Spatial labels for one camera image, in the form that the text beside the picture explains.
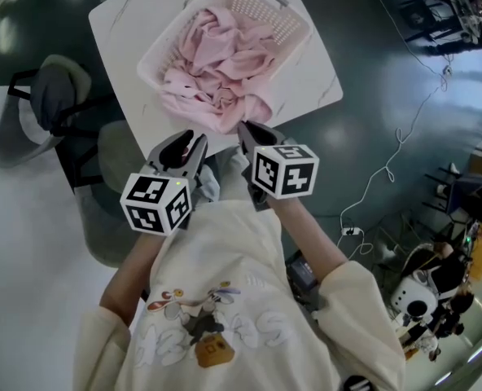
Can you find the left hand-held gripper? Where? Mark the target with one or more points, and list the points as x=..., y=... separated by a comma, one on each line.
x=155, y=202

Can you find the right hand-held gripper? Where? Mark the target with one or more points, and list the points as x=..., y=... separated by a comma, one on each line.
x=286, y=169

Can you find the pink clothes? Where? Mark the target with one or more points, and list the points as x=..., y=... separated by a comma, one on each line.
x=220, y=71

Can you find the white laundry basket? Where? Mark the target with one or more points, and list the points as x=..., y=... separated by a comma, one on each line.
x=265, y=10

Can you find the person's right forearm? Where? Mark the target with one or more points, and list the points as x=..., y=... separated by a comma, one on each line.
x=306, y=238

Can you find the person's left forearm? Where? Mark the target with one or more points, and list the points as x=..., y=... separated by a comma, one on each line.
x=131, y=275

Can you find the grey chair black legs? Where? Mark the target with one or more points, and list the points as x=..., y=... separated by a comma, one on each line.
x=106, y=202
x=33, y=96

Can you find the white marble table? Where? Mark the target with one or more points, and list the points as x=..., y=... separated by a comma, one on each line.
x=119, y=39

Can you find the white power strip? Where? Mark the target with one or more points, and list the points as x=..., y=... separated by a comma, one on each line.
x=351, y=231

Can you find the black waist pack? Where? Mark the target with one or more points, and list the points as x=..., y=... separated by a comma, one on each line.
x=302, y=275

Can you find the person's cream printed shirt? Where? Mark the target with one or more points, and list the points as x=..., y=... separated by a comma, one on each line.
x=233, y=300

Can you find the large white curved table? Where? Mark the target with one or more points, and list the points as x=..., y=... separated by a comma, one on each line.
x=21, y=259

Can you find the dark chair black legs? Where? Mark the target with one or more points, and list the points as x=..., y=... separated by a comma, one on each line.
x=416, y=18

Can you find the white round robot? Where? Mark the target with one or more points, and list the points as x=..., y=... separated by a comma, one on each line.
x=412, y=297

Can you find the black striped round badge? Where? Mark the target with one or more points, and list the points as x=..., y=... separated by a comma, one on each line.
x=359, y=383

